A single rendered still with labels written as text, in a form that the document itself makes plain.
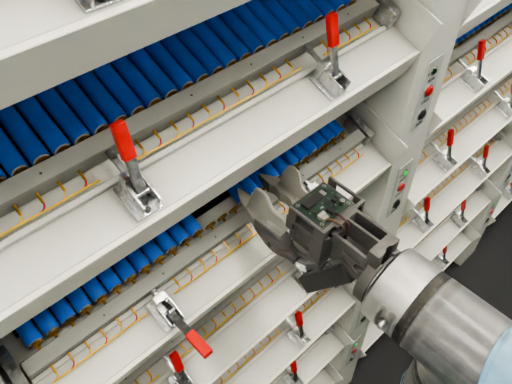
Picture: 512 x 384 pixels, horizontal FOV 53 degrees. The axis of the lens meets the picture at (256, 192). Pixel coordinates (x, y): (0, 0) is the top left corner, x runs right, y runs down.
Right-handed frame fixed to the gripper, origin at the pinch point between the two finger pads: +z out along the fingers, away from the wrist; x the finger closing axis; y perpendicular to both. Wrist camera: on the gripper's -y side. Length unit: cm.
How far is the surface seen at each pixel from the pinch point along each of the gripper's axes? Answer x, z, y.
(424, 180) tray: -45, -4, -26
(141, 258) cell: 16.6, 2.7, -1.9
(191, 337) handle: 18.0, -8.4, -4.1
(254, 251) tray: 3.5, -3.7, -6.3
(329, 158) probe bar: -14.5, -0.7, -2.7
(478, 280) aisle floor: -94, -17, -101
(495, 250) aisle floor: -110, -15, -101
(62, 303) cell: 26.6, 3.5, -1.6
